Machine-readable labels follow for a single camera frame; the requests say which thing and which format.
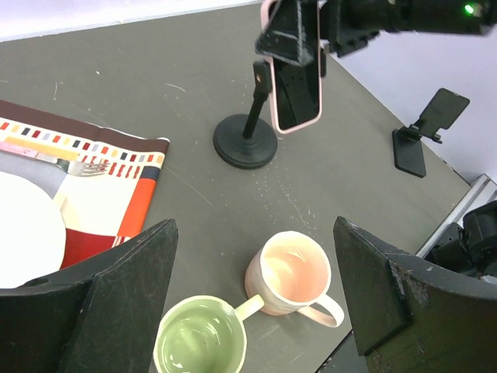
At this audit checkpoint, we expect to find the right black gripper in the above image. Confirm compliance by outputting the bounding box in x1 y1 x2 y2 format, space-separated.
255 0 496 66

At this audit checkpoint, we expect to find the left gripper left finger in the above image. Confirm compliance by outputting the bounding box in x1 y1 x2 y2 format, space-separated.
1 219 179 372

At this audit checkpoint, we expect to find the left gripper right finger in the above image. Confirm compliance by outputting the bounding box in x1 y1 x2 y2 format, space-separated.
333 217 496 372

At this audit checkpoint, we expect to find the pink case smartphone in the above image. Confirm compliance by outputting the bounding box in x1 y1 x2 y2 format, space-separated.
259 0 324 135

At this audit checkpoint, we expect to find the black round-base phone stand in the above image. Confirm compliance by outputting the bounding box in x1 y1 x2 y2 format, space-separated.
213 47 326 169

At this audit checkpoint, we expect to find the black folding phone stand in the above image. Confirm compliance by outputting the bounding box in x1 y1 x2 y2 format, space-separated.
392 88 470 178

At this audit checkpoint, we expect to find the green ceramic mug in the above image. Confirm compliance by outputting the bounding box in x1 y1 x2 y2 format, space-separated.
153 295 264 373

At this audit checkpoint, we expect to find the white plate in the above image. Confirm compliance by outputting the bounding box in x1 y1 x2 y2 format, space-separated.
1 173 66 288

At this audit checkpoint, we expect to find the pink ceramic mug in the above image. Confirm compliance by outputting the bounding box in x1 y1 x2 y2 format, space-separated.
244 231 345 328

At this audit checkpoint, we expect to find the silver fork pink handle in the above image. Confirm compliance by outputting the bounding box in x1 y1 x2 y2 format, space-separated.
1 141 109 177

